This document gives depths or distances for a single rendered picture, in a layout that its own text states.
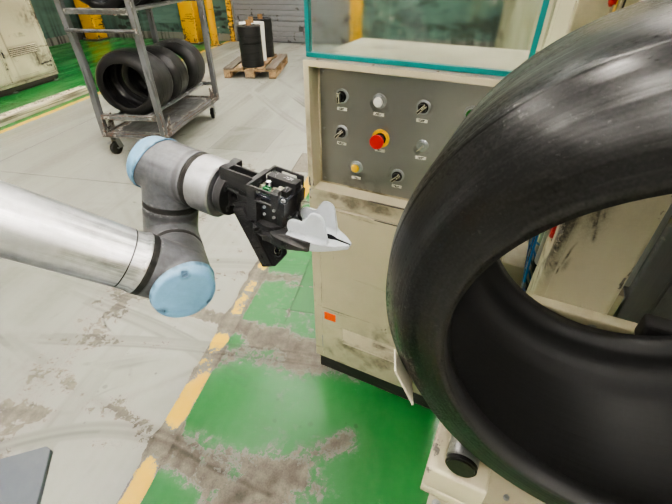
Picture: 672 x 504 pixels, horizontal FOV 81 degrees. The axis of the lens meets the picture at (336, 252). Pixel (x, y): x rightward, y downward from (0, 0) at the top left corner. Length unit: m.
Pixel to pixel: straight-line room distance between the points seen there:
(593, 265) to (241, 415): 1.38
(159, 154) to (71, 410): 1.52
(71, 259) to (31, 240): 0.04
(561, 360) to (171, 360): 1.64
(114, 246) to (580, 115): 0.51
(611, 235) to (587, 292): 0.12
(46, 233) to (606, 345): 0.81
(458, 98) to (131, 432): 1.64
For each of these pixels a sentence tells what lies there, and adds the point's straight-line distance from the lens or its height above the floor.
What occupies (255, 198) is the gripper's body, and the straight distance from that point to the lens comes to 0.56.
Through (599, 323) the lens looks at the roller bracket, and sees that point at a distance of 0.87.
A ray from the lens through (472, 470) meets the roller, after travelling 0.65.
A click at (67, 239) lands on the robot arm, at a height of 1.21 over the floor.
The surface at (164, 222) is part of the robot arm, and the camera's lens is 0.70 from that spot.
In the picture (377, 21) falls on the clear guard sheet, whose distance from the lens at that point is 1.07.
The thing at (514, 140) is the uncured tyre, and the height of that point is 1.37.
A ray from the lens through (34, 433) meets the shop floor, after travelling 2.05.
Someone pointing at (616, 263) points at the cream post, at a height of 1.06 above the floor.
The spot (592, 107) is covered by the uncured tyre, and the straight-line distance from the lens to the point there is 0.33.
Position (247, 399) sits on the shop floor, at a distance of 1.80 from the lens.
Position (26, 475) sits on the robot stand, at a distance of 1.16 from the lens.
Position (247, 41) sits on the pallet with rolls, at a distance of 6.70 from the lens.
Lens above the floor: 1.48
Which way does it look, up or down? 37 degrees down
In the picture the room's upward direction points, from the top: straight up
